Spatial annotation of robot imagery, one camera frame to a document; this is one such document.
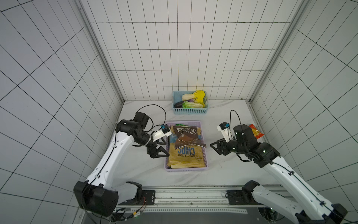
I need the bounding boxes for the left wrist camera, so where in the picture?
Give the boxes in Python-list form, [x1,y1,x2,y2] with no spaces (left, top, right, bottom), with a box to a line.
[152,124,172,141]

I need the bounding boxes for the red snack packet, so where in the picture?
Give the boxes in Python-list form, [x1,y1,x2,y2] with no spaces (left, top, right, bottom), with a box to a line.
[249,124,264,139]

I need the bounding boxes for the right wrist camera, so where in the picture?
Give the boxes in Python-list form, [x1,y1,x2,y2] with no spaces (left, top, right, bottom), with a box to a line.
[217,122,232,142]

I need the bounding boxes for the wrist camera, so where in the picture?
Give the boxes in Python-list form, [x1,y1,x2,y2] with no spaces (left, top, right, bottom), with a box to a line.
[217,122,232,142]
[152,124,172,141]

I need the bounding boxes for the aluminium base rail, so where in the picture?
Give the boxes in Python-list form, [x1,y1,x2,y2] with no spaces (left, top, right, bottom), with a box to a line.
[73,186,311,224]

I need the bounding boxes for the toy eggplant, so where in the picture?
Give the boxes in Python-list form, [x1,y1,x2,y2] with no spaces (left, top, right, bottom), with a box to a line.
[174,101,185,108]

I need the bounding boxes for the light blue perforated basket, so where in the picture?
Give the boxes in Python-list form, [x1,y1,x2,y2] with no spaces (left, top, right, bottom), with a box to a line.
[172,91,209,114]

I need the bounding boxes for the white toy cabbage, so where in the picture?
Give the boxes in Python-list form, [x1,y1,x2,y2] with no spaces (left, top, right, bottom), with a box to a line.
[182,94,197,102]

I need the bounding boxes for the green toy napa cabbage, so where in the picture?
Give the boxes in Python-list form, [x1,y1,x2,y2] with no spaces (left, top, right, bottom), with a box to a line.
[182,101,205,109]

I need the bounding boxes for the brown Kettle chips bag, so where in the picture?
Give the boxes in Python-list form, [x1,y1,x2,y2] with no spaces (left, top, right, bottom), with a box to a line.
[172,126,207,149]

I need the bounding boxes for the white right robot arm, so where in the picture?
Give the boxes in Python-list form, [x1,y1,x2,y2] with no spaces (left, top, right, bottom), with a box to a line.
[210,122,348,224]

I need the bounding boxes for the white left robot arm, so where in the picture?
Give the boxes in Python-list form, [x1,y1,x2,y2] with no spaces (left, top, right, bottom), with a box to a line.
[74,112,172,217]

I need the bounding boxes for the purple perforated basket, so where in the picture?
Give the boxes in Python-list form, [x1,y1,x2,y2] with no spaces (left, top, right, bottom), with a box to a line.
[164,120,208,172]

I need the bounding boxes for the blue kettle cooked chips bag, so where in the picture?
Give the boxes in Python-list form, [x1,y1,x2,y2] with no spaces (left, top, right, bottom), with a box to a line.
[167,126,206,169]

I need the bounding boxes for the yellow toy cabbage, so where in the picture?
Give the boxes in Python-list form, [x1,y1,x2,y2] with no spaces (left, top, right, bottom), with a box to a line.
[193,90,205,107]

